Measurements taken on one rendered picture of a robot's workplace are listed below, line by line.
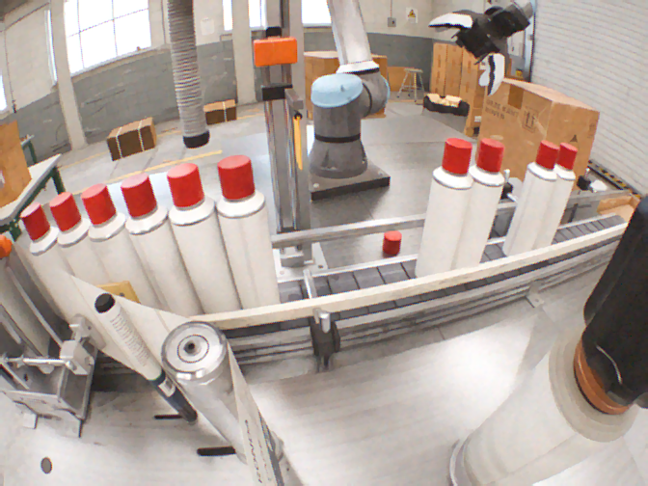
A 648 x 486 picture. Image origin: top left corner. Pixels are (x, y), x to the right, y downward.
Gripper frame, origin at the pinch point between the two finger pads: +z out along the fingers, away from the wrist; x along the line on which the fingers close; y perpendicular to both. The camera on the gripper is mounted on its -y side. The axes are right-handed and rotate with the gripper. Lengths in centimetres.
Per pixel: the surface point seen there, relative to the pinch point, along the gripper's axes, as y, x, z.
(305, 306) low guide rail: -3.1, -6.7, 43.0
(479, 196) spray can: -7.0, -12.6, 19.0
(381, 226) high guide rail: 0.5, -8.1, 29.2
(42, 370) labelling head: -12, 12, 69
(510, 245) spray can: -0.2, -27.1, 15.2
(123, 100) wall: 472, 304, 69
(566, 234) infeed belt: 2.1, -41.4, -0.5
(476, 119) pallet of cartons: 277, -106, -224
